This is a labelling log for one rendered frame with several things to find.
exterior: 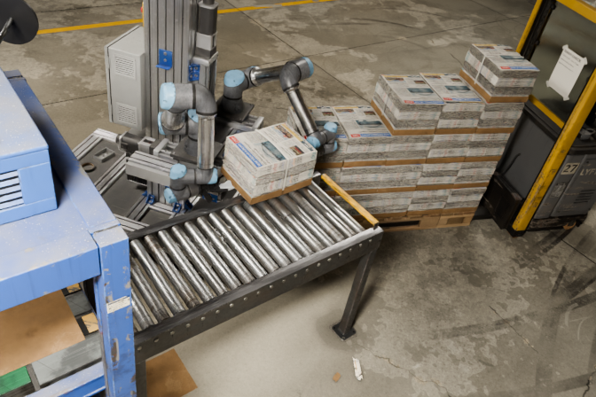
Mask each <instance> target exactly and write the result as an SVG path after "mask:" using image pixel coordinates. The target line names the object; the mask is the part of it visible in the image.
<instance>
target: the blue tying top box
mask: <svg viewBox="0 0 596 397"><path fill-rule="evenodd" d="M48 149H49V145H48V144H47V142H46V141H45V139H44V138H43V135H42V134H41V132H40V130H39V129H38V127H37V126H36V124H35V123H34V121H33V119H32V118H31V116H30V114H29V113H28V111H27V109H26V107H25V106H24V105H23V103H22V102H21V100H20V98H19V96H18V95H17V93H16V91H15V90H14V88H13V86H12V85H11V84H10V82H9V80H8V79H7V77H6V75H5V74H4V71H3V70H2V68H1V67H0V225H1V224H5V223H7V222H13V221H17V220H19V219H23V218H26V217H29V216H32V215H35V214H40V213H44V212H47V211H51V210H53V209H57V208H58V207H57V201H56V197H55V190H54V184H53V178H52V172H51V163H50V155H49V150H48Z"/></svg>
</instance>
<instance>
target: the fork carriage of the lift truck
mask: <svg viewBox="0 0 596 397"><path fill-rule="evenodd" d="M486 188H487V190H486V191H485V192H484V193H483V195H482V198H481V201H480V203H481V205H482V206H483V207H486V208H487V209H488V210H489V211H490V213H491V218H492V219H493V221H494V222H495V223H496V224H497V225H498V226H499V227H500V229H501V230H502V229H507V227H508V225H509V223H510V221H511V220H512V218H513V216H514V213H515V211H516V210H517V208H518V206H519V205H520V203H521V201H522V198H521V197H520V196H519V195H518V193H517V192H516V191H515V190H514V189H513V188H512V187H511V185H510V184H509V183H508V182H507V181H506V180H505V179H504V177H503V176H502V175H501V174H500V173H499V172H498V171H497V170H496V169H495V171H494V173H493V175H492V177H491V178H490V180H489V184H488V186H487V187H486Z"/></svg>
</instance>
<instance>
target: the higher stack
mask: <svg viewBox="0 0 596 397"><path fill-rule="evenodd" d="M461 69H462V70H463V71H464V72H465V73H466V74H467V75H468V76H469V77H471V78H472V79H473V80H474V84H475V83H477V84H478V85H479V86H480V87H481V88H482V89H483V90H485V91H486V92H487V93H488V94H489V95H490V97H528V96H529V95H530V92H531V91H532V90H533V88H534V87H533V85H534V82H535V80H536V79H537V75H538V73H540V71H539V70H538V69H537V68H536V67H535V66H534V65H532V64H531V63H530V62H529V61H528V60H527V59H524V57H522V56H521V55H520V54H519V53H518V52H517V51H515V50H514V49H512V48H511V47H509V46H508V45H502V44H471V45H470V48H469V51H468V52H467V55H466V57H465V62H464V65H463V67H462V68H461ZM459 78H460V79H461V80H462V81H463V82H464V83H465V84H466V85H467V86H468V87H469V88H470V89H472V91H473V92H474V93H475V94H476V95H477V96H478V97H479V98H480V99H481V100H482V101H483V102H484V103H485V104H486V106H485V107H484V109H483V111H482V114H481V116H480V119H479V121H478V122H477V123H478V124H477V126H476V127H477V128H514V126H515V125H516V122H518V119H520V117H521V114H522V110H523V107H524V106H525V104H524V103H523V102H521V103H488V102H487V101H486V100H485V99H484V98H483V97H482V96H481V95H480V94H479V93H478V92H477V91H476V90H475V89H474V88H473V87H472V86H471V85H470V84H469V83H468V82H466V81H465V80H464V79H463V78H462V77H461V76H460V77H459ZM509 136H510V133H491V134H475V133H473V137H472V139H471V141H470V142H469V145H468V150H467V154H466V155H465V156H466V158H468V157H487V156H501V155H502V154H503V152H504V149H505V146H506V143H507V141H508V138H509ZM461 163H462V166H461V168H460V170H459V171H458V173H457V175H456V179H455V181H454V184H456V183H488V182H489V180H490V178H491V177H492V175H493V173H494V171H495V169H496V166H497V164H498V162H497V161H480V162H465V161H464V162H461ZM486 190H487V188H486V187H475V188H460V189H450V192H449V196H448V198H447V200H446V202H445V205H444V206H443V210H444V209H451V208H462V207H476V206H478V205H479V202H480V201H481V198H482V195H483V193H484V192H485V191H486ZM474 213H475V211H470V212H458V213H448V214H440V219H439V220H438V223H437V224H436V228H446V227H457V226H467V225H469V224H470V222H471V221H472V218H473V216H474Z"/></svg>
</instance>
